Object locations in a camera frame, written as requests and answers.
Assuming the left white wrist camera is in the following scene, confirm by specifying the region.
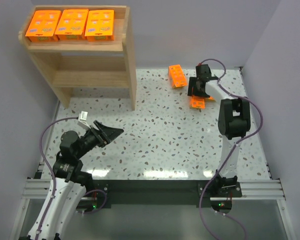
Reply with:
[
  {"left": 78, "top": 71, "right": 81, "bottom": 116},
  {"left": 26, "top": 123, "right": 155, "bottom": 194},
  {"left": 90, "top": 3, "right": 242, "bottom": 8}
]
[{"left": 77, "top": 111, "right": 90, "bottom": 130}]

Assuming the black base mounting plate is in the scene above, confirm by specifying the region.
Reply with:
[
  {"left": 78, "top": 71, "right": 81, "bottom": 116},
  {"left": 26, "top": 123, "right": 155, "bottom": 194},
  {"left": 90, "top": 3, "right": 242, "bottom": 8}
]
[{"left": 79, "top": 179, "right": 243, "bottom": 210}]

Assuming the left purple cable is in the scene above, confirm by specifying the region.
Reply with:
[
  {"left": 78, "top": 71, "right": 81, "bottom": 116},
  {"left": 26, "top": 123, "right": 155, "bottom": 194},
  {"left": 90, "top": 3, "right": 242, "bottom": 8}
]
[{"left": 34, "top": 116, "right": 108, "bottom": 240}]

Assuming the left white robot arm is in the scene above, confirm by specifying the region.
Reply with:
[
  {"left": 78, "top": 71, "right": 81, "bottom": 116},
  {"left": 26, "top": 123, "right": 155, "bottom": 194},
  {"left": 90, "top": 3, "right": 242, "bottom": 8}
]
[{"left": 24, "top": 120, "right": 124, "bottom": 240}]

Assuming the aluminium rail frame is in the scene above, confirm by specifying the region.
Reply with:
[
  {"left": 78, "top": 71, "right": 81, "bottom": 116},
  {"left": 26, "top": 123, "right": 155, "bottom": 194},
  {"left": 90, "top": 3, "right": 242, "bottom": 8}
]
[{"left": 17, "top": 69, "right": 285, "bottom": 240}]

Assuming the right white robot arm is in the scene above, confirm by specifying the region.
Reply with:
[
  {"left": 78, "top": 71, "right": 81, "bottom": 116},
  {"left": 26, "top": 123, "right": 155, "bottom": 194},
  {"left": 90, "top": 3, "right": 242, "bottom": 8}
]
[{"left": 187, "top": 63, "right": 251, "bottom": 197}]

